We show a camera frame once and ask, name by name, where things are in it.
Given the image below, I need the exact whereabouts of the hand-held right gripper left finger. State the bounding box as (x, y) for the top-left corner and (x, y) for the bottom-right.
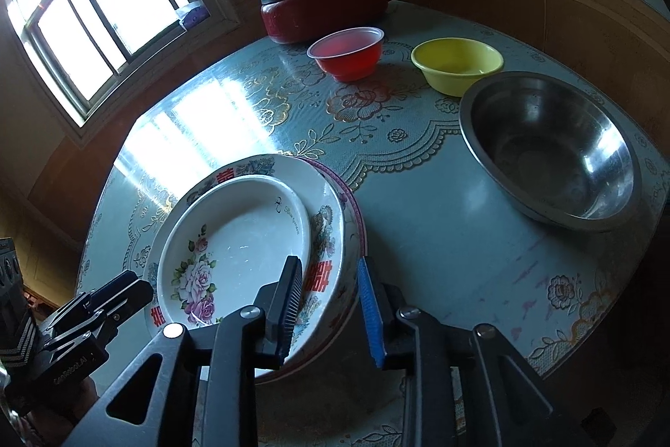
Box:
(63, 256), (304, 447)

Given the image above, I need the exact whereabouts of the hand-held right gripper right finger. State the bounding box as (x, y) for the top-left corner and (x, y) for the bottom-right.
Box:
(357, 256), (598, 447)

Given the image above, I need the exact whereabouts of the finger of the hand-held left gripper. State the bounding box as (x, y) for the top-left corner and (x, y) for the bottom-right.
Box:
(91, 270), (139, 309)
(105, 279), (154, 322)

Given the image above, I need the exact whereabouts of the white plate with red characters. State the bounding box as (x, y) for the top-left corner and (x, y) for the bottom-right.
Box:
(142, 154), (353, 377)

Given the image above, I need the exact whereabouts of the white plate with rose print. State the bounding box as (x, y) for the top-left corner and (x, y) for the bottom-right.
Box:
(156, 175), (313, 328)

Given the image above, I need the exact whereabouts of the stainless steel bowl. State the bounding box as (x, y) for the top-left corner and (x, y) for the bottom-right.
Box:
(459, 71), (642, 232)

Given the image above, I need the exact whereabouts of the red plastic bowl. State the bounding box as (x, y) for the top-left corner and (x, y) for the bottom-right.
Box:
(307, 26), (385, 83)

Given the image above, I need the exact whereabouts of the yellow bowl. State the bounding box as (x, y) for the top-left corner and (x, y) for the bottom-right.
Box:
(411, 38), (504, 97)

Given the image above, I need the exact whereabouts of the person's left hand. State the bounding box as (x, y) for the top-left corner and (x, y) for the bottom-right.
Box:
(23, 374), (101, 447)

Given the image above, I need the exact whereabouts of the floral tablecloth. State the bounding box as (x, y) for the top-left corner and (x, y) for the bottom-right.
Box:
(76, 0), (670, 447)

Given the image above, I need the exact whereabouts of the window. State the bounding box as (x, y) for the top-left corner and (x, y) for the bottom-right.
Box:
(0, 0), (242, 144)

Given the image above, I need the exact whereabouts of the small purple and white box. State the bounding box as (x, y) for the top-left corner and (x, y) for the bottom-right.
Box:
(178, 2), (210, 30)

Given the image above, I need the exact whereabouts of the red cooking pot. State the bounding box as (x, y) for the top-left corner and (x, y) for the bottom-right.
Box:
(260, 0), (389, 44)

